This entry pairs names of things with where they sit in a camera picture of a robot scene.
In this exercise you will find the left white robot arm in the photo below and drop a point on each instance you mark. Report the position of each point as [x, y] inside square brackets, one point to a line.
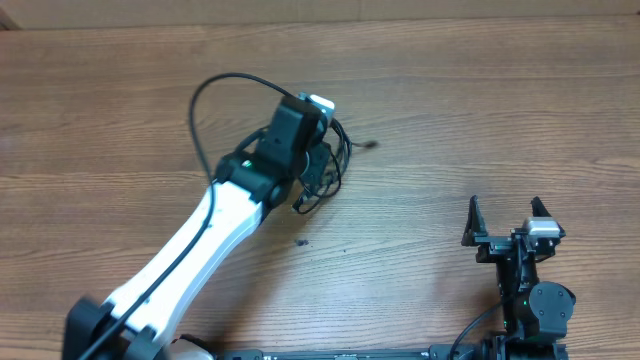
[138, 320]

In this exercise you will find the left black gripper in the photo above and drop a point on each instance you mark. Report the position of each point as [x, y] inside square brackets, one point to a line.
[317, 177]

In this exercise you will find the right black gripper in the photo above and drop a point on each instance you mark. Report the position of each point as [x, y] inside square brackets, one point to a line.
[503, 240]

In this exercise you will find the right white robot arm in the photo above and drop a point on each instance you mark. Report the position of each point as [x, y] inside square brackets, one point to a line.
[535, 313]

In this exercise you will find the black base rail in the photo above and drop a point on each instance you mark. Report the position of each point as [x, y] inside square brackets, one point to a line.
[433, 352]

